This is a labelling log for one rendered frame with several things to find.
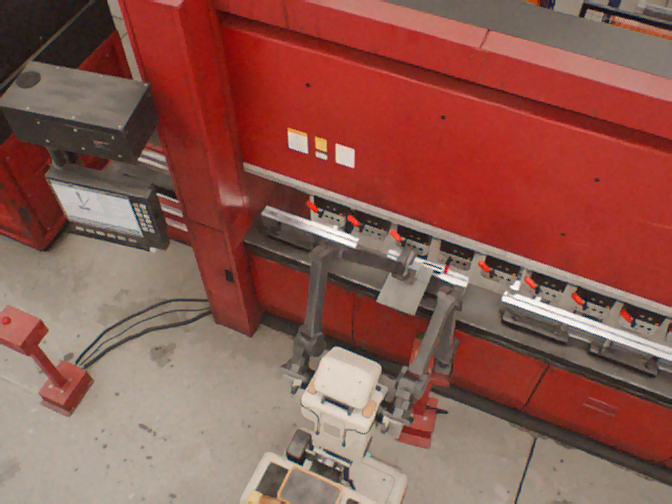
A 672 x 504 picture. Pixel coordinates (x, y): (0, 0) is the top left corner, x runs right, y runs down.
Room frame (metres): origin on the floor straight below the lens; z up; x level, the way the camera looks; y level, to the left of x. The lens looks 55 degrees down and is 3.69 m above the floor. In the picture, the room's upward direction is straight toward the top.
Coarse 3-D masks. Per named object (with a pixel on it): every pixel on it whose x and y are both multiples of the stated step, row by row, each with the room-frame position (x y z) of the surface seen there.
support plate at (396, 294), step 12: (420, 276) 1.71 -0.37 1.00; (384, 288) 1.65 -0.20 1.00; (396, 288) 1.65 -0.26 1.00; (408, 288) 1.65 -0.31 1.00; (420, 288) 1.65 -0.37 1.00; (384, 300) 1.59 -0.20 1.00; (396, 300) 1.59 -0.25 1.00; (408, 300) 1.59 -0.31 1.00; (420, 300) 1.59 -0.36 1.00; (408, 312) 1.52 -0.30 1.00
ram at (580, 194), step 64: (256, 64) 2.05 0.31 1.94; (320, 64) 1.95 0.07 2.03; (384, 64) 1.89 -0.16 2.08; (256, 128) 2.07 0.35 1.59; (320, 128) 1.95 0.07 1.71; (384, 128) 1.84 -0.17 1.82; (448, 128) 1.75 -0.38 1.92; (512, 128) 1.66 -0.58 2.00; (576, 128) 1.59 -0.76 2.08; (384, 192) 1.83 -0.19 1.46; (448, 192) 1.73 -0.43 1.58; (512, 192) 1.64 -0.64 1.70; (576, 192) 1.55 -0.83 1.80; (640, 192) 1.47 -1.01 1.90; (576, 256) 1.51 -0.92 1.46; (640, 256) 1.43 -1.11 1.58
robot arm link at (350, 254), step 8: (352, 248) 1.55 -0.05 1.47; (344, 256) 1.48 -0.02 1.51; (352, 256) 1.50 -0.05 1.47; (360, 256) 1.54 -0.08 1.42; (368, 256) 1.56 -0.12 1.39; (376, 256) 1.58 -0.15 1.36; (360, 264) 1.53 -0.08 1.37; (368, 264) 1.54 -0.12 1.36; (376, 264) 1.56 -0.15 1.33; (384, 264) 1.58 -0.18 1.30; (392, 264) 1.59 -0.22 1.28; (400, 264) 1.62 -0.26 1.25; (392, 272) 1.58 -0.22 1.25
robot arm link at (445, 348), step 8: (440, 288) 1.43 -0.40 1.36; (464, 296) 1.39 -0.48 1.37; (464, 304) 1.38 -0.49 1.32; (456, 312) 1.39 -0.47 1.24; (448, 320) 1.36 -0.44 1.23; (448, 328) 1.35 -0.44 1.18; (440, 336) 1.35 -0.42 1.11; (448, 336) 1.34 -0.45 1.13; (440, 344) 1.34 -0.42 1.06; (448, 344) 1.33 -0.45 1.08; (440, 352) 1.32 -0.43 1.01; (448, 352) 1.31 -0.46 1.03
